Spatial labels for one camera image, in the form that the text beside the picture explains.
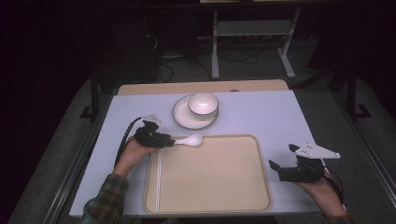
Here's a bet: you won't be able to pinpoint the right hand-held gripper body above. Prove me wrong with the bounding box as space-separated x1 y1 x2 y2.
278 142 342 184

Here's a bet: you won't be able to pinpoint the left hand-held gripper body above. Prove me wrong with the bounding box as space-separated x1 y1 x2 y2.
134 114 163 147

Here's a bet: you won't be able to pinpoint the white ceramic spoon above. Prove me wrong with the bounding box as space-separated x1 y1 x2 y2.
172 133 205 147

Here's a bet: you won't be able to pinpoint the white plate with dark rim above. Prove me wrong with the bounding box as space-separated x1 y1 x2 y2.
172 94 219 131

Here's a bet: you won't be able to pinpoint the white chopstick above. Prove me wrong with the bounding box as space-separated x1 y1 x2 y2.
155 148 161 213
158 148 164 213

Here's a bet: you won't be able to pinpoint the white ribbed bowl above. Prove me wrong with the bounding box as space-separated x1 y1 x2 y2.
187 91 219 117

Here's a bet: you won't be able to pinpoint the beige plastic tray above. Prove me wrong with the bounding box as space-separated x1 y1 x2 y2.
143 133 274 215

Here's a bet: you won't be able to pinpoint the person's left hand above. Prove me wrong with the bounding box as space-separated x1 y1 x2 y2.
113 136 158 179

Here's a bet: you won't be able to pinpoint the person's right hand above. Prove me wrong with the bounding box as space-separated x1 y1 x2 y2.
295 175 347 218

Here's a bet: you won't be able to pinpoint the black floor stand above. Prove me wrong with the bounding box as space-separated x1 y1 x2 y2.
346 62 374 121
79 69 101 120

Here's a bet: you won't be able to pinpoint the grey metal stand with shelf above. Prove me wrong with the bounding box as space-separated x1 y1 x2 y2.
210 8 302 80

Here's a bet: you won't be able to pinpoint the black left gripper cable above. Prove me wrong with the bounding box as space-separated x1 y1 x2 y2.
114 116 143 168

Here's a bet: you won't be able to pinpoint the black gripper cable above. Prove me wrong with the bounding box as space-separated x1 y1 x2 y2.
114 116 143 168
321 166 346 204

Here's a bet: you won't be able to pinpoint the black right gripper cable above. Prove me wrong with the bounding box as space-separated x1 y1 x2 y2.
321 166 346 204

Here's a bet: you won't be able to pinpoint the metal floor rail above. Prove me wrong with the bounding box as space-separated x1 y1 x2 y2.
42 92 116 224
330 92 396 202

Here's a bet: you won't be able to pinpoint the black floor cables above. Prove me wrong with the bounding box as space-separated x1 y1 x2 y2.
157 43 261 84

